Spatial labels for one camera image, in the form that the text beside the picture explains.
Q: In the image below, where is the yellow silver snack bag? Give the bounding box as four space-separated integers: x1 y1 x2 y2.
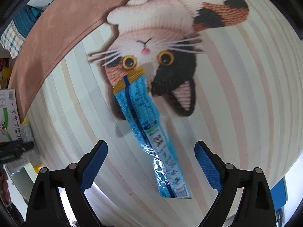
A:
20 119 43 174

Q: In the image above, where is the long blue snack packet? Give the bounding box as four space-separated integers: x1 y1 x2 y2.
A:
113 67 191 198

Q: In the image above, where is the person hand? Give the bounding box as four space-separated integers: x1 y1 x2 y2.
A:
1 168 11 207

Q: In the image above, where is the blue folder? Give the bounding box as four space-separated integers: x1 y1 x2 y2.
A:
270 177 288 212

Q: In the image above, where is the blue folded quilt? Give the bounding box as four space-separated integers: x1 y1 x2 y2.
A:
13 5 42 38

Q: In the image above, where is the open cardboard box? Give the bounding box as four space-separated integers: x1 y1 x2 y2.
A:
0 89 21 142

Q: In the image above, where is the plaid folded quilt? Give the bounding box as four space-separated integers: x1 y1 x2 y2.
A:
1 21 26 59

